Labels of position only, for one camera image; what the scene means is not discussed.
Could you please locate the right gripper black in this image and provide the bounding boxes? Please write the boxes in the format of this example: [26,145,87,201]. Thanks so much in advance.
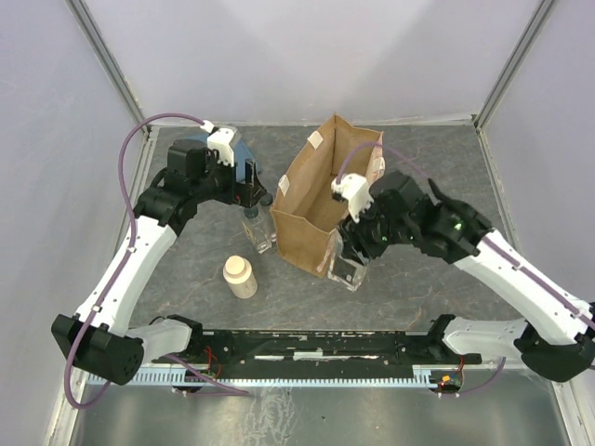
[336,193,417,268]

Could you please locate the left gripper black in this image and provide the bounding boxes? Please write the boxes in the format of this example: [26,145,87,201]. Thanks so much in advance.
[192,149,267,208]

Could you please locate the clear bottle dark cap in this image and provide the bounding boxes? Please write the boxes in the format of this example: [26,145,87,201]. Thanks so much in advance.
[258,192,276,244]
[326,230,367,292]
[242,206,272,254]

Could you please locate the brown canvas bag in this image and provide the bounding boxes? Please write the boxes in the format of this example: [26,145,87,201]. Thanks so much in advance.
[271,114,384,278]

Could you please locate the beige cylindrical bottle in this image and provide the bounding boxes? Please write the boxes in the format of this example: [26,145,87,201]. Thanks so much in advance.
[222,256,258,299]

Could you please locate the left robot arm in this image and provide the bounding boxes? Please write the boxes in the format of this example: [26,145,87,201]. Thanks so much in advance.
[51,139,266,386]

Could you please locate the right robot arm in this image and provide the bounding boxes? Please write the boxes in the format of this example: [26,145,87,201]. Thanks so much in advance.
[323,171,594,383]

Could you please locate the folded blue cloth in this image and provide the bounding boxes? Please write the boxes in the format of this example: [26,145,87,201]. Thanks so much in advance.
[188,134,262,180]

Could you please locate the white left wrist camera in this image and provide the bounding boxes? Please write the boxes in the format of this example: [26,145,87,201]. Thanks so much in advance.
[199,121,241,167]

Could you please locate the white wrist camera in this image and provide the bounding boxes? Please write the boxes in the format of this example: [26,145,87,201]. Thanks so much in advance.
[199,121,241,167]
[331,173,374,224]

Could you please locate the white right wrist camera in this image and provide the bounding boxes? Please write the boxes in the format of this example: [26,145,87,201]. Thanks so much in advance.
[331,173,374,224]

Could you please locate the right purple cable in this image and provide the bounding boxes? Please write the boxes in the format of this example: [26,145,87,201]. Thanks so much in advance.
[337,141,431,182]

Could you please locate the purple cable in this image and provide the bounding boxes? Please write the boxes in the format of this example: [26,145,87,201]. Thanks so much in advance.
[337,141,431,182]
[63,112,250,410]

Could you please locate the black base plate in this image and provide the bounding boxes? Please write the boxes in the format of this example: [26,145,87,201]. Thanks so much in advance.
[176,315,483,377]

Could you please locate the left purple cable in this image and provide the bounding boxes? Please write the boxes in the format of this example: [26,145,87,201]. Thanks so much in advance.
[63,112,250,410]

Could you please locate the blue toothed cable strip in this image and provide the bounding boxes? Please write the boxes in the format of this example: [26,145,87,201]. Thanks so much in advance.
[86,362,461,387]

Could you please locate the aluminium frame rail left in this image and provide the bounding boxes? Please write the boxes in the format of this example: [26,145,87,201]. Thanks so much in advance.
[65,0,145,124]

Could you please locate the aluminium frame post right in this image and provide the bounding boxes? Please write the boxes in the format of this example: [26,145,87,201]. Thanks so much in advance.
[473,0,559,133]

